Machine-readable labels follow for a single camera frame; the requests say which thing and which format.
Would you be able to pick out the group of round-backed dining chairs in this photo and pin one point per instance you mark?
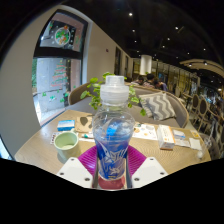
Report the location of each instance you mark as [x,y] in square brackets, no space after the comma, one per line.
[203,110]

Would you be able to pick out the small yellow packet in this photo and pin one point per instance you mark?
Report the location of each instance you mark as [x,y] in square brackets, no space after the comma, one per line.
[195,134]

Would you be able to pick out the clear bottle with blue label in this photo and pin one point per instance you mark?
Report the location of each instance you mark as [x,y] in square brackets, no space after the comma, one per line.
[113,133]

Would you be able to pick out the white and blue flat packet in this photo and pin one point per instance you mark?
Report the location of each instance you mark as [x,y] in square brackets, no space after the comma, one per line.
[179,134]

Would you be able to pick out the pale green ceramic mug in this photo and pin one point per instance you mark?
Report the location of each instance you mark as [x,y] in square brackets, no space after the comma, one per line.
[66,146]

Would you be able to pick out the bright glass window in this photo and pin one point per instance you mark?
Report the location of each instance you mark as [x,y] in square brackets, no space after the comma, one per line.
[4,150]

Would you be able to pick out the green potted plant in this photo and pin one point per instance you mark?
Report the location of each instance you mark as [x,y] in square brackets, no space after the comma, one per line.
[93,96]

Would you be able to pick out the group of ceiling spotlights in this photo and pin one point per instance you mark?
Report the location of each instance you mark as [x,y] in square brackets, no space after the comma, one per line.
[130,14]

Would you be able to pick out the blue and white small box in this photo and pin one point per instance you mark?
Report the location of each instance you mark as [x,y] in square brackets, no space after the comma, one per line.
[66,125]

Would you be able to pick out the grey white chevron cushion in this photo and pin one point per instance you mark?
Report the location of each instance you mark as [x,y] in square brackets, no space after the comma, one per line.
[158,106]

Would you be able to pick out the white box with orange edge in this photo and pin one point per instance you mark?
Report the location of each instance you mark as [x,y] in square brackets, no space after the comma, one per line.
[165,136]

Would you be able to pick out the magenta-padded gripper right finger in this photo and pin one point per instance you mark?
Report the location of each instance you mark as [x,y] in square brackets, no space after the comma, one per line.
[149,171]

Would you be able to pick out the printed white paper leaflet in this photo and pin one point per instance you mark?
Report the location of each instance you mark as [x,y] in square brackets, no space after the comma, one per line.
[146,131]

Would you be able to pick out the blister pack of pills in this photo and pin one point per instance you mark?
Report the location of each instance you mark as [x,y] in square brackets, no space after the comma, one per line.
[54,137]

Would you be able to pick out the white round pillar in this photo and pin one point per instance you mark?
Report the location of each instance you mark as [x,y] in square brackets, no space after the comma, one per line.
[145,65]

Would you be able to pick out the clear plastic cup with straw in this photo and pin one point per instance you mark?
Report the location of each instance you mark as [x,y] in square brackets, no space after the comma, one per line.
[205,148]

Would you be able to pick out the curved grey upholstered sofa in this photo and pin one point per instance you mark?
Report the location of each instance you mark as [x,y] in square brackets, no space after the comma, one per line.
[180,113]

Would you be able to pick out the white pen with green cap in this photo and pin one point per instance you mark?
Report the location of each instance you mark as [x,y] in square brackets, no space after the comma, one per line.
[87,135]

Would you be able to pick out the window with festive decals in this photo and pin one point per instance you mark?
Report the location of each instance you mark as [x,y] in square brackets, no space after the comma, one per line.
[56,76]

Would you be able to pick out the white paper napkin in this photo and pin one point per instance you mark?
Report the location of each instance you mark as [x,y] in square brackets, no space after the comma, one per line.
[195,144]

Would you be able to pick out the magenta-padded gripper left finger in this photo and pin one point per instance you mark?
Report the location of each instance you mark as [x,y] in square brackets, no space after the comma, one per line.
[76,173]

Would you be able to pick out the person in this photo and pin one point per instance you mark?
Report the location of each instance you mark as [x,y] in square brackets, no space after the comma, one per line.
[150,80]
[162,86]
[140,80]

